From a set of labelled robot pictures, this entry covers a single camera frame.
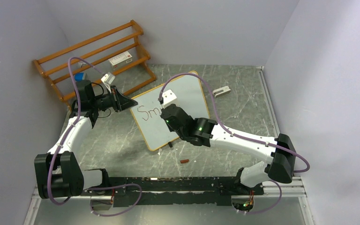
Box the white whiteboard eraser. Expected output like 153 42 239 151
212 86 231 98

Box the yellow framed whiteboard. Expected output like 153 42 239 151
130 75 210 151

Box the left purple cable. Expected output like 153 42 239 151
46 57 106 206

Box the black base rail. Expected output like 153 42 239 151
82 177 264 207

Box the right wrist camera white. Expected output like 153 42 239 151
159 89 179 109

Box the blue small object on rack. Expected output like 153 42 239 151
74 72 88 82

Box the wooden shelf rack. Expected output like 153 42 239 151
33 20 157 113

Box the brown marker cap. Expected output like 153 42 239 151
180 159 189 164

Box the aluminium frame rail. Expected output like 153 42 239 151
262 176 307 198

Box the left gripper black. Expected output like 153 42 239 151
90 85 137 113

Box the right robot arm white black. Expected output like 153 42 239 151
161 104 295 194

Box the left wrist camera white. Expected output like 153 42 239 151
101 72 115 93

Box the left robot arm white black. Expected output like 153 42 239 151
34 80 138 199

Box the white red box on rack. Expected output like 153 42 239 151
108 51 133 70

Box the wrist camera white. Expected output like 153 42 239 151
159 89 179 109
101 72 115 93

